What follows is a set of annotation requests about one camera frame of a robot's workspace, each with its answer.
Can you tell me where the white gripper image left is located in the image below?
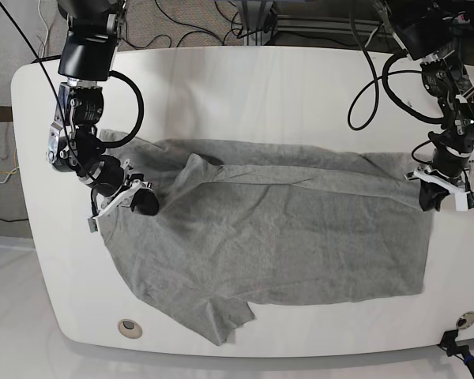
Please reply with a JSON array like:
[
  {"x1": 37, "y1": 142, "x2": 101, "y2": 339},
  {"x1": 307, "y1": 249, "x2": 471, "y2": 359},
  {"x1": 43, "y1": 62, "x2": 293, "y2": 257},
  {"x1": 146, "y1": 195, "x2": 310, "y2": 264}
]
[{"x1": 89, "y1": 157, "x2": 160, "y2": 220}]

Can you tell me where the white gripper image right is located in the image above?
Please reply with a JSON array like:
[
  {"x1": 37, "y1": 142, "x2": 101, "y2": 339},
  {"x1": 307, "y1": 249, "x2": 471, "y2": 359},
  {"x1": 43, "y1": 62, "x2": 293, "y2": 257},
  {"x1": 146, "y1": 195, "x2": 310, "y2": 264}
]
[{"x1": 404, "y1": 159, "x2": 474, "y2": 212}]

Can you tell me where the grey t-shirt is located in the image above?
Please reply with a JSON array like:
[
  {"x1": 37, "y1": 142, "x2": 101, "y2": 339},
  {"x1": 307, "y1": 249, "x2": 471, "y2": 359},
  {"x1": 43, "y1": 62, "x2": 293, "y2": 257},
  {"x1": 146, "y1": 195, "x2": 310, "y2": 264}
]
[{"x1": 99, "y1": 139, "x2": 433, "y2": 346}]

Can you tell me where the beige table grommet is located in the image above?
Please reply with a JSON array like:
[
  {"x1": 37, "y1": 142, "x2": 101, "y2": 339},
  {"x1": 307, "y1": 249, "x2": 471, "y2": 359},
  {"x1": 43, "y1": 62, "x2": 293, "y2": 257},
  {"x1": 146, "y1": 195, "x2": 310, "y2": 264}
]
[{"x1": 118, "y1": 319, "x2": 143, "y2": 340}]

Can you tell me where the silver table grommet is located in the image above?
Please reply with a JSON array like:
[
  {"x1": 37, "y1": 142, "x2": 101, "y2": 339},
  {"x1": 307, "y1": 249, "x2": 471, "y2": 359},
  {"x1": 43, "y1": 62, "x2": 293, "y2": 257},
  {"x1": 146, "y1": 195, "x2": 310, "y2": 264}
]
[{"x1": 456, "y1": 311, "x2": 474, "y2": 330}]

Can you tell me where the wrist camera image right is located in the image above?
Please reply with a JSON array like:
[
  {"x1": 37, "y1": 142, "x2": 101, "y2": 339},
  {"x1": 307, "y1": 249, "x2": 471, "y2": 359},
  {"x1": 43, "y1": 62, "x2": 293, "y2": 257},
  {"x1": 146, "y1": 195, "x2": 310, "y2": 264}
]
[{"x1": 454, "y1": 191, "x2": 474, "y2": 212}]

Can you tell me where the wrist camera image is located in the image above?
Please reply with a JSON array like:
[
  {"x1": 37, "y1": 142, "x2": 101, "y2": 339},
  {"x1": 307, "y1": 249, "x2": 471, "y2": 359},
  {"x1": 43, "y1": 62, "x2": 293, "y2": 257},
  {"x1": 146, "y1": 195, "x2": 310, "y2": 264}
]
[
  {"x1": 88, "y1": 216, "x2": 99, "y2": 233},
  {"x1": 454, "y1": 191, "x2": 474, "y2": 212}
]

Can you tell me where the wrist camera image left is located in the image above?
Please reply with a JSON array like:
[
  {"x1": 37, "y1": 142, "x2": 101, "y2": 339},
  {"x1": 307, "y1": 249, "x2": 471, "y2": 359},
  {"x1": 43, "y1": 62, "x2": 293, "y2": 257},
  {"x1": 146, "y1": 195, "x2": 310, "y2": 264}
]
[{"x1": 88, "y1": 216, "x2": 99, "y2": 233}]

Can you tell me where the black clamp with cable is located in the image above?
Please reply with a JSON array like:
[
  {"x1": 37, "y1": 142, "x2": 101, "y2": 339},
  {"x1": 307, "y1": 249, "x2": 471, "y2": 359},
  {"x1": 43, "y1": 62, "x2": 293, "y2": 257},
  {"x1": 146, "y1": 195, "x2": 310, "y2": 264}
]
[{"x1": 438, "y1": 329, "x2": 474, "y2": 379}]

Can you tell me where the aluminium frame post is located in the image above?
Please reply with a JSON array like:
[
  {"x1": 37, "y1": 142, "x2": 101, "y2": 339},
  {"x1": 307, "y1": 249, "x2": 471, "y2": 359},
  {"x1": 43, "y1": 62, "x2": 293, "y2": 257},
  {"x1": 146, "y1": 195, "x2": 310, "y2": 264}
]
[{"x1": 235, "y1": 1, "x2": 277, "y2": 47}]

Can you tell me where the white floor cable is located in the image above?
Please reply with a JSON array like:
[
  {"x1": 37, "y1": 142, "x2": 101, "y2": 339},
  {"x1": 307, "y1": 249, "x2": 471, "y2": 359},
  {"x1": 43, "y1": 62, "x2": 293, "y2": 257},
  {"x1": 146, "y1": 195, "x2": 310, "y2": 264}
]
[{"x1": 35, "y1": 0, "x2": 51, "y2": 58}]

